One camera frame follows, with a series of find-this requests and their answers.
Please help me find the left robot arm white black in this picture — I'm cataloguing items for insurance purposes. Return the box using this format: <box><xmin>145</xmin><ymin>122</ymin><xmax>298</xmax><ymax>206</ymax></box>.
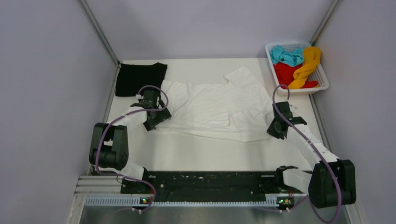
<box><xmin>89</xmin><ymin>85</ymin><xmax>172</xmax><ymax>197</ymax></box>

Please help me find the aluminium front rail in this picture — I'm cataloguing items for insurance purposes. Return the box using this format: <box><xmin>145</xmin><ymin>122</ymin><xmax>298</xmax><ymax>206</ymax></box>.
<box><xmin>66</xmin><ymin>175</ymin><xmax>367</xmax><ymax>224</ymax></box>

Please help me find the right aluminium corner post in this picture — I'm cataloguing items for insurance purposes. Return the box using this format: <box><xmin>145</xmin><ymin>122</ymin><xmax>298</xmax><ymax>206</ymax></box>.
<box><xmin>310</xmin><ymin>0</ymin><xmax>343</xmax><ymax>46</ymax></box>

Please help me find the yellow t shirt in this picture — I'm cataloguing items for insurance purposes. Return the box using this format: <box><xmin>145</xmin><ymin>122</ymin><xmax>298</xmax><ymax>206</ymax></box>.
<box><xmin>288</xmin><ymin>46</ymin><xmax>321</xmax><ymax>90</ymax></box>

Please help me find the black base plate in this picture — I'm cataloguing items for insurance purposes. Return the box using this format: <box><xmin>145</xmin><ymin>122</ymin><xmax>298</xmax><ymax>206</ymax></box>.
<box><xmin>120</xmin><ymin>171</ymin><xmax>300</xmax><ymax>203</ymax></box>

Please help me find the cyan t shirt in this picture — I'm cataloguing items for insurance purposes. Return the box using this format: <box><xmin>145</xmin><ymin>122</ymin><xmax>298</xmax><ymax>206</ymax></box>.
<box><xmin>269</xmin><ymin>45</ymin><xmax>304</xmax><ymax>67</ymax></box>

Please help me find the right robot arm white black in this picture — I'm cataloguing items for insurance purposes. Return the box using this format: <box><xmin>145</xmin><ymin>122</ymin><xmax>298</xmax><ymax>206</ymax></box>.
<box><xmin>267</xmin><ymin>101</ymin><xmax>356</xmax><ymax>208</ymax></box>

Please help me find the white t shirt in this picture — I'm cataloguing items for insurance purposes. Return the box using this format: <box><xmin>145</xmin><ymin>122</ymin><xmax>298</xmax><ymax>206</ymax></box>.
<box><xmin>157</xmin><ymin>67</ymin><xmax>272</xmax><ymax>142</ymax></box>

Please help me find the folded black t shirt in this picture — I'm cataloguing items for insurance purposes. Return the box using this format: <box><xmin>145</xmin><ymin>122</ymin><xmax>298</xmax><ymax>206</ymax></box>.
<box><xmin>115</xmin><ymin>63</ymin><xmax>168</xmax><ymax>97</ymax></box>

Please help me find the red t shirt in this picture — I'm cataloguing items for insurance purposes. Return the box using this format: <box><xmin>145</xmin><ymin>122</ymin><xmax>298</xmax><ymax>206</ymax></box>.
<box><xmin>273</xmin><ymin>63</ymin><xmax>319</xmax><ymax>89</ymax></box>

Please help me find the left aluminium corner post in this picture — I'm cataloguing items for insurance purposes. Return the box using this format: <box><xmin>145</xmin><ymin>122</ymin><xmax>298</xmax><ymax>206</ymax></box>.
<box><xmin>78</xmin><ymin>0</ymin><xmax>120</xmax><ymax>65</ymax></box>

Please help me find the aluminium corner post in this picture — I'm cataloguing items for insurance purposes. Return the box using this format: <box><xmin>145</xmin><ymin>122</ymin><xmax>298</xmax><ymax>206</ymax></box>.
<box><xmin>310</xmin><ymin>0</ymin><xmax>343</xmax><ymax>46</ymax></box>
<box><xmin>78</xmin><ymin>0</ymin><xmax>120</xmax><ymax>65</ymax></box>

